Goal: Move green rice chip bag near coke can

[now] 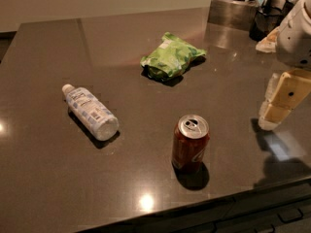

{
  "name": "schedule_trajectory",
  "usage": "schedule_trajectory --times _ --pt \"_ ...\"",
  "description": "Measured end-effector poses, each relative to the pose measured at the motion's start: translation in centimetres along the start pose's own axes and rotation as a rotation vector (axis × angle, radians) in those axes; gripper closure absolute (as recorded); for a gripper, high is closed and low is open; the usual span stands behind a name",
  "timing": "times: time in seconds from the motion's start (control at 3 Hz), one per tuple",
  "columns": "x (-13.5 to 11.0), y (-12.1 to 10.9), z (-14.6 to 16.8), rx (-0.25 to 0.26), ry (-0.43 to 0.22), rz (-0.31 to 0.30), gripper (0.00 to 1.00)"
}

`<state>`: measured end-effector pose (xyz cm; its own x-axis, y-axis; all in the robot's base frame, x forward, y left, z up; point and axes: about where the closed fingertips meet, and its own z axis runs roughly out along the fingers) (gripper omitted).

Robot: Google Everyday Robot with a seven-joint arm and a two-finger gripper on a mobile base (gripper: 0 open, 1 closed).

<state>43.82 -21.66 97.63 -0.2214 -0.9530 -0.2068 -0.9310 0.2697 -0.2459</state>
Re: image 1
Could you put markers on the green rice chip bag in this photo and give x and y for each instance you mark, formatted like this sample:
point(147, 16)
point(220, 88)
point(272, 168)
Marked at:
point(170, 59)

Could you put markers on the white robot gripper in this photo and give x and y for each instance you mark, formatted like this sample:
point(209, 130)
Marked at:
point(295, 42)

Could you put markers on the black mesh basket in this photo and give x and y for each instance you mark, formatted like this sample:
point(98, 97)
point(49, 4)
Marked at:
point(265, 20)

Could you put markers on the pale snack packet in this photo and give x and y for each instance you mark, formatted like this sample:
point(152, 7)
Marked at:
point(268, 44)

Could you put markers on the steel dispenser base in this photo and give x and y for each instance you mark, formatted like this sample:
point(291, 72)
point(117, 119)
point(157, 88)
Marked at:
point(231, 13)

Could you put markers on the clear plastic water bottle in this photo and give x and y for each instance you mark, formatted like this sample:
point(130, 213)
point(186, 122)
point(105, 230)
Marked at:
point(97, 119)

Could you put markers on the red coke can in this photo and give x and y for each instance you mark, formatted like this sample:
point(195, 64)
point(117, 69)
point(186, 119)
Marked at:
point(191, 138)

